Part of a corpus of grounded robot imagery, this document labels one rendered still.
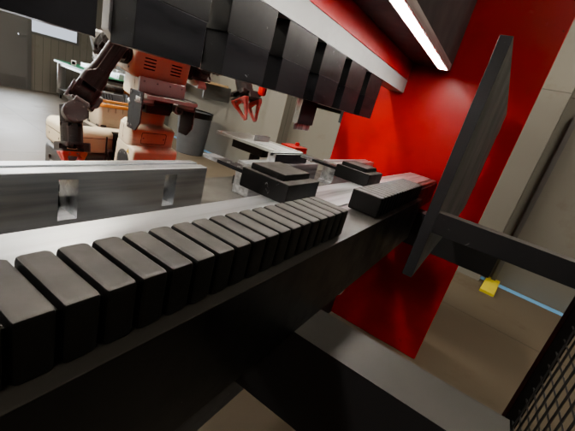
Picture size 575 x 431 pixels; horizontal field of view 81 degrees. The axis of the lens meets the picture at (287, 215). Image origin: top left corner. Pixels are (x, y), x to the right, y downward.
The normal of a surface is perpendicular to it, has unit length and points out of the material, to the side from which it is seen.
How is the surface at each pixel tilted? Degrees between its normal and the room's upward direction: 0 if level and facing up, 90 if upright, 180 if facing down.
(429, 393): 0
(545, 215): 90
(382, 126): 90
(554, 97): 90
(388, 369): 0
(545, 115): 90
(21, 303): 0
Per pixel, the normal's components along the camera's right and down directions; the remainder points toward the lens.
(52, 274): 0.25, -0.92
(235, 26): 0.81, 0.37
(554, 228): -0.61, 0.11
